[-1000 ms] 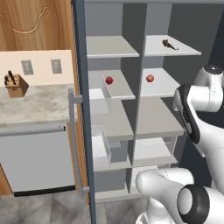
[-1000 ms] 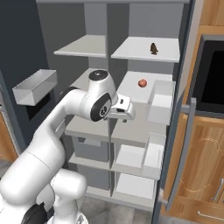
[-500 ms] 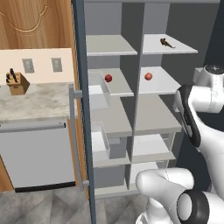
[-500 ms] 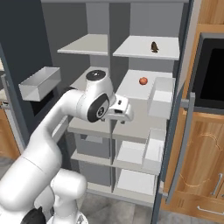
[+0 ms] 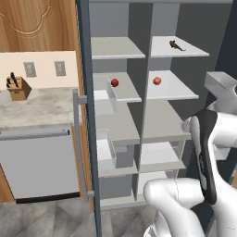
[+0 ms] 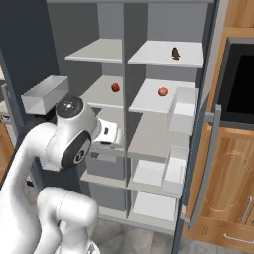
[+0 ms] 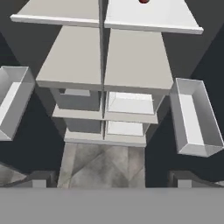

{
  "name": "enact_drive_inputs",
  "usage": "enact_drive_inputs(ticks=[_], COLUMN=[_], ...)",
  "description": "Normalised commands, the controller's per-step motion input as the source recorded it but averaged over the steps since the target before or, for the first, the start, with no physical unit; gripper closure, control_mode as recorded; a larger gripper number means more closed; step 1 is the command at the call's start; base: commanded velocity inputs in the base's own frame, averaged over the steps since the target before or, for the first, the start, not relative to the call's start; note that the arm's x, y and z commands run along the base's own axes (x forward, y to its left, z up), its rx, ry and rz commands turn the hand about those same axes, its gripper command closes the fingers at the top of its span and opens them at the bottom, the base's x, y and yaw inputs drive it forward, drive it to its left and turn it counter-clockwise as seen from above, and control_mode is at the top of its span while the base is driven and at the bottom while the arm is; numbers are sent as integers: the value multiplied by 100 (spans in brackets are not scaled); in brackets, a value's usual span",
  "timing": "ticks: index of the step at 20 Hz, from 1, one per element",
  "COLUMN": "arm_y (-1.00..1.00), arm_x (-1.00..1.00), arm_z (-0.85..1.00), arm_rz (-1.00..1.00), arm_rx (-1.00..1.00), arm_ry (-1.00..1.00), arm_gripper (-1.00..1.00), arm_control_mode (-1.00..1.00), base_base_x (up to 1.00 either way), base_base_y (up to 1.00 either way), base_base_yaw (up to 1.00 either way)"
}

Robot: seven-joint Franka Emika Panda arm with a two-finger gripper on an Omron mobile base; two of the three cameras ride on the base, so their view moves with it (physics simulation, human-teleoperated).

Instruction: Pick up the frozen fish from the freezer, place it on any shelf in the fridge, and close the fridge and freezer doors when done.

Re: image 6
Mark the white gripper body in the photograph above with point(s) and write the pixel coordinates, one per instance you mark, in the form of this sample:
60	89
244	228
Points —
120	139

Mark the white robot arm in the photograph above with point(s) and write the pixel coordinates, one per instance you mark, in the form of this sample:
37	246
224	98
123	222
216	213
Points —
29	165

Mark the pale grey fridge shelf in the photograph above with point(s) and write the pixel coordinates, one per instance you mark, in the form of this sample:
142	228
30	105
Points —
102	94
99	51
149	139
149	97
158	53

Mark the white fridge drawer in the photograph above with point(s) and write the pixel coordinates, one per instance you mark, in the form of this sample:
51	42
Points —
147	172
153	206

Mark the dark grey fridge door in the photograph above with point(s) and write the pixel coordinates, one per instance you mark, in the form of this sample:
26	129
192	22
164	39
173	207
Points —
195	145

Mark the brown frozen fish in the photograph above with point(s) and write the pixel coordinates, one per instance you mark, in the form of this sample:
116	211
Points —
175	53

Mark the grey fridge freezer cabinet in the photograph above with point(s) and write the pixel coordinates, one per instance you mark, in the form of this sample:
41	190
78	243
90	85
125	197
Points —
112	20

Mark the dark grey freezer door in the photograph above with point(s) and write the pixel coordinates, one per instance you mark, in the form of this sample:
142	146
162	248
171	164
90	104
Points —
26	39

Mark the red apple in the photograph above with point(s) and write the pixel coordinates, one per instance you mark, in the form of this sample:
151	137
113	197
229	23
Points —
115	87

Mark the orange red round fruit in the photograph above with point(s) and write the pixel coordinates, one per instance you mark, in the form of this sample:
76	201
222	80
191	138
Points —
162	91

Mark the white door bin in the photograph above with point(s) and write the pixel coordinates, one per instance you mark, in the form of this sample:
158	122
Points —
175	172
183	112
43	94

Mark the wooden cupboard run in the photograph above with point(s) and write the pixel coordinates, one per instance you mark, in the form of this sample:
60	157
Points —
231	172

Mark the black built-in oven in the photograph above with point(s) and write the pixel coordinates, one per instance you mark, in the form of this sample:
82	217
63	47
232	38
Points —
239	82

